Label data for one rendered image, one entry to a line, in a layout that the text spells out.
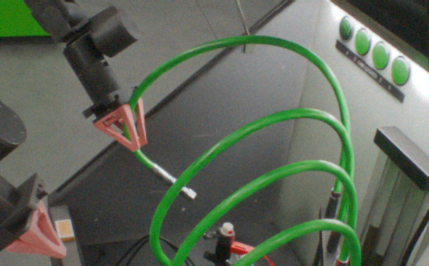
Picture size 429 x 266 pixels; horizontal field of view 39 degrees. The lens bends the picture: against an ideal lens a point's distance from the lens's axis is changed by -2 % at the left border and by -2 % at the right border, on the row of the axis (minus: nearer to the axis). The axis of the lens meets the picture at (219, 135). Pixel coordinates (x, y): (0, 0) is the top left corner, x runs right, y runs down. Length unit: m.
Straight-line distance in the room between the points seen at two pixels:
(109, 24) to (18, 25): 3.33
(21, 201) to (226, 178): 0.72
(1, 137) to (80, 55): 0.37
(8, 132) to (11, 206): 0.10
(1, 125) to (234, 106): 0.69
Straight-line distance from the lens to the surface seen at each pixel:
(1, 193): 0.75
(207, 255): 1.05
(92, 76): 1.01
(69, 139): 3.31
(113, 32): 0.99
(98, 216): 1.35
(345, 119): 1.01
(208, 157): 0.81
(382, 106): 1.09
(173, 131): 1.26
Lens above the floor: 1.76
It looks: 31 degrees down
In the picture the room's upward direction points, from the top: 9 degrees clockwise
